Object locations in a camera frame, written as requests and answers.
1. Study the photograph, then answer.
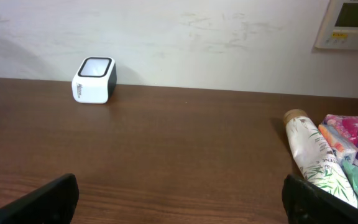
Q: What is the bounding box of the white tube with brown cap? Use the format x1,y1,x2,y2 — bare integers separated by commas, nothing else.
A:
283,109,358,208

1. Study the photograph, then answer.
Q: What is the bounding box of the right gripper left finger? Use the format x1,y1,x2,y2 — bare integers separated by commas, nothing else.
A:
0,174,79,224

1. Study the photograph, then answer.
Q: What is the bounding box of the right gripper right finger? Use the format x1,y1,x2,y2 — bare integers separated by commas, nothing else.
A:
282,174,358,224

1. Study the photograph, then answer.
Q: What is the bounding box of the white wall thermostat panel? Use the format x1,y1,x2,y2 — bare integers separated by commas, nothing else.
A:
314,0,358,50

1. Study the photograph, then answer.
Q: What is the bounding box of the orange small tissue pack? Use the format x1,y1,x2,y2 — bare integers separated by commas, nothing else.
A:
318,124,358,166

